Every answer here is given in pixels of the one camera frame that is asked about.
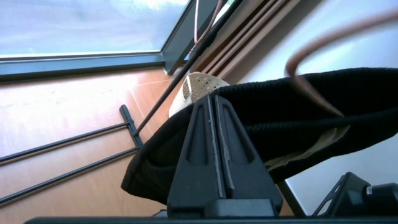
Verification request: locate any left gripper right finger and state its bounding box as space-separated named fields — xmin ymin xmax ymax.
xmin=213 ymin=95 xmax=284 ymax=215

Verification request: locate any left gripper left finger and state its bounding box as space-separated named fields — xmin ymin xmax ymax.
xmin=167 ymin=95 xmax=226 ymax=218

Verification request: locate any black knitted garment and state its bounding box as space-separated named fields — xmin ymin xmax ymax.
xmin=120 ymin=67 xmax=398 ymax=206

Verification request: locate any pink clothes hanger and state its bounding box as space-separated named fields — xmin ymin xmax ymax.
xmin=284 ymin=9 xmax=398 ymax=119
xmin=193 ymin=0 xmax=224 ymax=45

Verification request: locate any black clothes rack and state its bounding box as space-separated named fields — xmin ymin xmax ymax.
xmin=0 ymin=0 xmax=244 ymax=205

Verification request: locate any white laundry basket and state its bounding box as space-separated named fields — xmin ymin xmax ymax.
xmin=168 ymin=72 xmax=231 ymax=118

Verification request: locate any brown curtain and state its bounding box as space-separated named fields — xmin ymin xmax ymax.
xmin=186 ymin=0 xmax=326 ymax=84

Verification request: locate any window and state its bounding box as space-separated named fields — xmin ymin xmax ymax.
xmin=0 ymin=0 xmax=243 ymax=82

